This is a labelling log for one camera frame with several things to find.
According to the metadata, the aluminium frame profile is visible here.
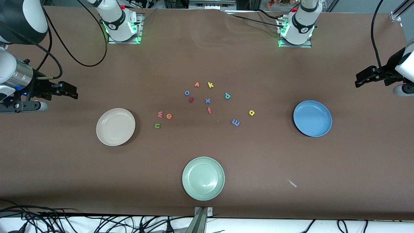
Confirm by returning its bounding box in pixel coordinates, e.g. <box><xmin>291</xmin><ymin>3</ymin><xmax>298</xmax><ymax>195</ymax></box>
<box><xmin>390</xmin><ymin>0</ymin><xmax>414</xmax><ymax>22</ymax></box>

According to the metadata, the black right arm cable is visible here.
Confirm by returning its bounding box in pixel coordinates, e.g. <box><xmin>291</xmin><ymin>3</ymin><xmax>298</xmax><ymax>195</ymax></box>
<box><xmin>0</xmin><ymin>0</ymin><xmax>108</xmax><ymax>80</ymax></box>

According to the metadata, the pale green plate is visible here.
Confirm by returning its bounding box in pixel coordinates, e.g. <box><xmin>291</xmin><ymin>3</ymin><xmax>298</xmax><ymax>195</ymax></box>
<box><xmin>182</xmin><ymin>157</ymin><xmax>225</xmax><ymax>201</ymax></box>

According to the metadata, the brown table cover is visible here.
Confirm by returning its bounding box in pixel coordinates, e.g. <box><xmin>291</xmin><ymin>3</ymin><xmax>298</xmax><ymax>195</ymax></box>
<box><xmin>0</xmin><ymin>6</ymin><xmax>414</xmax><ymax>221</ymax></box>

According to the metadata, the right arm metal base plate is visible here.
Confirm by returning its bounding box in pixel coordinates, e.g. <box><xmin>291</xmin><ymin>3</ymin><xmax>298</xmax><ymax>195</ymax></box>
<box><xmin>108</xmin><ymin>14</ymin><xmax>145</xmax><ymax>44</ymax></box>

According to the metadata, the thin black cable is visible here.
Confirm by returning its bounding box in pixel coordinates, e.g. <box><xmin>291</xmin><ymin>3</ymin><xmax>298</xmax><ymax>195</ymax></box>
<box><xmin>226</xmin><ymin>9</ymin><xmax>281</xmax><ymax>26</ymax></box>

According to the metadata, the grey metal bracket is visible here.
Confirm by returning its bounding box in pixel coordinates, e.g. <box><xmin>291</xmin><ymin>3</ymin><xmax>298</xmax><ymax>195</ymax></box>
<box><xmin>185</xmin><ymin>206</ymin><xmax>214</xmax><ymax>233</ymax></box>

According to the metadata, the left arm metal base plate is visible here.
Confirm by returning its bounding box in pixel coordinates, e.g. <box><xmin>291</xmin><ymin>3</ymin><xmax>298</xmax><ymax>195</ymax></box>
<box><xmin>277</xmin><ymin>16</ymin><xmax>313</xmax><ymax>49</ymax></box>

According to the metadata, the silver metal rail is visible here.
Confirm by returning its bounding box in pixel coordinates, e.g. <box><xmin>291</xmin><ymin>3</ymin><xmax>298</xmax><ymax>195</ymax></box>
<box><xmin>189</xmin><ymin>0</ymin><xmax>237</xmax><ymax>10</ymax></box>

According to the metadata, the beige brown plate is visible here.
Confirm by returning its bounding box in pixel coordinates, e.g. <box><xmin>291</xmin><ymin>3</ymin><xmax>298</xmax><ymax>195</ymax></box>
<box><xmin>96</xmin><ymin>108</ymin><xmax>136</xmax><ymax>146</ymax></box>

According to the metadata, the blue plate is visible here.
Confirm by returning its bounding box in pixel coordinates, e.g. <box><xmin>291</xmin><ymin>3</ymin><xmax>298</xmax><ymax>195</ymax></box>
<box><xmin>293</xmin><ymin>100</ymin><xmax>332</xmax><ymax>137</ymax></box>

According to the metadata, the black cable tangle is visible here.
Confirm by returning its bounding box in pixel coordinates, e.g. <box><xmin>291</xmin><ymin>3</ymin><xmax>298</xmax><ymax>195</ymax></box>
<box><xmin>0</xmin><ymin>199</ymin><xmax>194</xmax><ymax>233</ymax></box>

